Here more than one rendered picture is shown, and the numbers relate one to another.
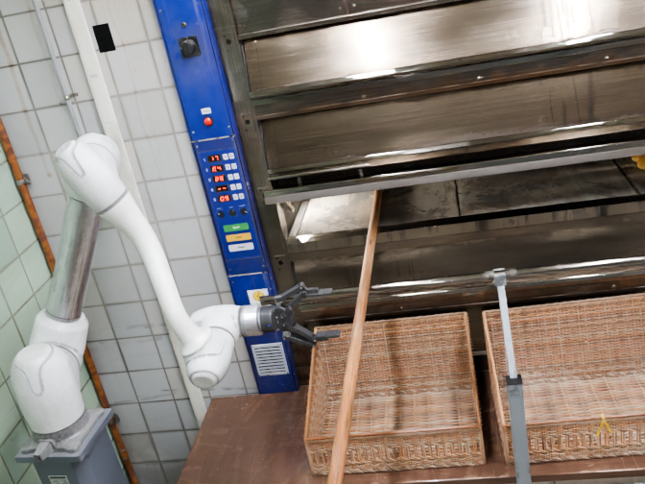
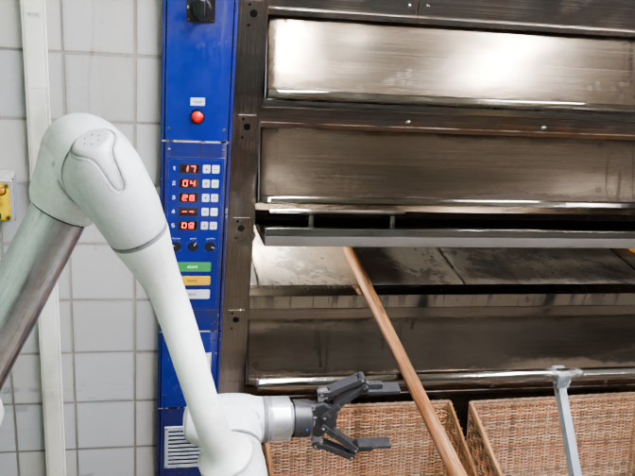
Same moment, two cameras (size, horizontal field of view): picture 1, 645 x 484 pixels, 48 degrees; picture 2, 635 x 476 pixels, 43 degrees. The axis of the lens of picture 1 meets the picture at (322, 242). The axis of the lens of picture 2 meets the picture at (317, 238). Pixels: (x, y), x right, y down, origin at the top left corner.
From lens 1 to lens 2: 0.96 m
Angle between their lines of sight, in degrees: 23
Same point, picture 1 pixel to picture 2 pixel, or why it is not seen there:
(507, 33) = (590, 82)
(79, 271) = (24, 328)
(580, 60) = not seen: outside the picture
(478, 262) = (476, 342)
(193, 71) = (196, 42)
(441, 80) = (503, 122)
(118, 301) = not seen: outside the picture
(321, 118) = (342, 140)
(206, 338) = (250, 453)
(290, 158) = (292, 186)
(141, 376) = not seen: outside the picture
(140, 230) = (173, 283)
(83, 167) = (125, 178)
